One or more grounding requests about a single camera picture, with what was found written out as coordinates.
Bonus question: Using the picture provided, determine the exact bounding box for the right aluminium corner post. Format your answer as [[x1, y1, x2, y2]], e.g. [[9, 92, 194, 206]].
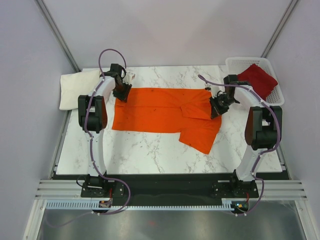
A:
[[260, 0, 300, 58]]

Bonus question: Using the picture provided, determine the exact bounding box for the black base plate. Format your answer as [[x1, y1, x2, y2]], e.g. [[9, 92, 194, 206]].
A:
[[53, 171, 290, 207]]

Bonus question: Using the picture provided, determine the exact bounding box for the dark red t shirt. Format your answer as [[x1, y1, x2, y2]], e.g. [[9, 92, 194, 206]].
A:
[[237, 64, 278, 101]]

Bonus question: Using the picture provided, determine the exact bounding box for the aluminium corner post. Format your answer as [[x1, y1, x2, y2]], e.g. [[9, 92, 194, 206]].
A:
[[260, 0, 300, 58], [34, 0, 81, 72]]

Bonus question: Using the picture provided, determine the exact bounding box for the aluminium frame rail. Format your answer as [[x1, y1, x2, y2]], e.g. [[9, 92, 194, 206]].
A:
[[35, 180, 307, 201]]

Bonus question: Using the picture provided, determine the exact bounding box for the white plastic basket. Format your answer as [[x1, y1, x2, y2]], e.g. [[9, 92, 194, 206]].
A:
[[225, 56, 285, 106]]

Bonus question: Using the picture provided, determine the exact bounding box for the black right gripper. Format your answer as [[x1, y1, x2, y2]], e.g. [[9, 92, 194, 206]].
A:
[[208, 94, 237, 120]]

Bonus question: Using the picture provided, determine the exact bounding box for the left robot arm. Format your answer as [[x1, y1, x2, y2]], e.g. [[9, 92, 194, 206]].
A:
[[77, 63, 132, 177]]

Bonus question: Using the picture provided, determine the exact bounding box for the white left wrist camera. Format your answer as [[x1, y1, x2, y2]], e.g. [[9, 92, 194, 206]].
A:
[[123, 71, 136, 85]]

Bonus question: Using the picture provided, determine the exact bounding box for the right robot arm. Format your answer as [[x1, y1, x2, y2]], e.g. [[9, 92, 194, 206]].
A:
[[209, 75, 283, 197]]

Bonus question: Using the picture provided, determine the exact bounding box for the white slotted cable duct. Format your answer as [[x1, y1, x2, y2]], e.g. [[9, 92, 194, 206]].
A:
[[45, 196, 234, 211]]

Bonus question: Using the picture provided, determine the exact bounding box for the left aluminium corner post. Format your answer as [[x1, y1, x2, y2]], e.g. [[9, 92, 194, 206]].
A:
[[34, 0, 81, 72]]

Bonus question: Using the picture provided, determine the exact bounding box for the cream folded t shirt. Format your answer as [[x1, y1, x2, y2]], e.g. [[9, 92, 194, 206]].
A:
[[59, 69, 101, 111]]

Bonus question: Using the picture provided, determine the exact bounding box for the orange t shirt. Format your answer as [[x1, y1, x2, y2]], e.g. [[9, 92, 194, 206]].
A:
[[112, 87, 222, 155]]

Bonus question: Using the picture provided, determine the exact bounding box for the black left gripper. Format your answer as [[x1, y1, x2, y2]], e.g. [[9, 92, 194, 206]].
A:
[[113, 80, 133, 103]]

